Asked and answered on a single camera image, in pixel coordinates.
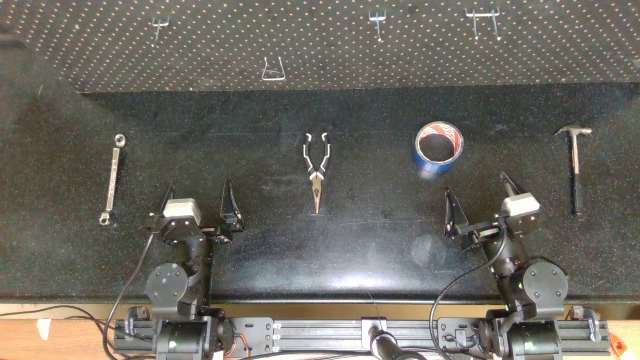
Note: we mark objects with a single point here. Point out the mounting rail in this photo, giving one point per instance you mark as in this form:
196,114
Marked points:
320,335

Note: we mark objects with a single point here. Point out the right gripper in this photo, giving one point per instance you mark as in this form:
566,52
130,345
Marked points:
480,233

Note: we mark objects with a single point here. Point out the wrench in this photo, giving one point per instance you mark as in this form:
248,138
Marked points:
114,175

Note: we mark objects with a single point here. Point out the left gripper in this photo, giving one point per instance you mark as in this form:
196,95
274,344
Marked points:
215,232

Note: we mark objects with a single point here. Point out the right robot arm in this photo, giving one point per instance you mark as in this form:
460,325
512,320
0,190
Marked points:
535,290

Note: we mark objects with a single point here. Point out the black and white pliers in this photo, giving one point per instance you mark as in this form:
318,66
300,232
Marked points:
316,182

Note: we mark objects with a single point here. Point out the white tape piece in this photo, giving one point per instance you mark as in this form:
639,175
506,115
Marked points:
44,327

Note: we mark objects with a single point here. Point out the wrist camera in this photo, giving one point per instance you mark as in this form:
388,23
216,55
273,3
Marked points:
521,205
181,208

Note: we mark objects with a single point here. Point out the orange plastic piece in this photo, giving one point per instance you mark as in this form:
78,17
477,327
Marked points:
618,346

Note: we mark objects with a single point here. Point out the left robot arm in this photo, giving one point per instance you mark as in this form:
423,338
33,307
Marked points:
172,290

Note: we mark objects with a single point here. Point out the metal hook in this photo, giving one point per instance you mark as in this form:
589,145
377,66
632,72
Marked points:
378,22
273,78
482,13
159,24

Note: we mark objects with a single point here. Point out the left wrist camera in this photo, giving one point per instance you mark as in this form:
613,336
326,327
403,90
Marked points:
181,208

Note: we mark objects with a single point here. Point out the hammer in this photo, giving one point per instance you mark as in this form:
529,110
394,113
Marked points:
575,155

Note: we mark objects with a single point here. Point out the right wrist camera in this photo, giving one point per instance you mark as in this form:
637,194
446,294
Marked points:
521,205

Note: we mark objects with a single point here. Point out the roll of blue tape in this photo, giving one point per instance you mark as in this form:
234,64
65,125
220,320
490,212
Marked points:
431,165

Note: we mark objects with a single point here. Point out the black pegboard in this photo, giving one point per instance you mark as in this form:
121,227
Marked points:
350,55

